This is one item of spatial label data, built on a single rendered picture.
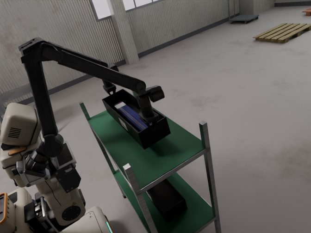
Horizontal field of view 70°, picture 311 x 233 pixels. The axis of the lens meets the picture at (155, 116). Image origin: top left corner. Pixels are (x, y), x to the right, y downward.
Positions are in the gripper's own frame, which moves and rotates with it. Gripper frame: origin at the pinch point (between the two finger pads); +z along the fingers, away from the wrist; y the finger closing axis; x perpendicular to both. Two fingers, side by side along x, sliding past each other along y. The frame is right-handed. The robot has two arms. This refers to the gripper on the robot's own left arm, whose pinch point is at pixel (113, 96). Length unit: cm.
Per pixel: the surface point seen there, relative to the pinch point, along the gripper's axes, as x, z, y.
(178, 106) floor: -115, 114, 112
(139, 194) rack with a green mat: 22, 16, -73
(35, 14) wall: -8, -54, 416
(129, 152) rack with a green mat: 13.8, 14.1, -45.4
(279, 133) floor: -150, 113, -30
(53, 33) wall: -23, -8, 415
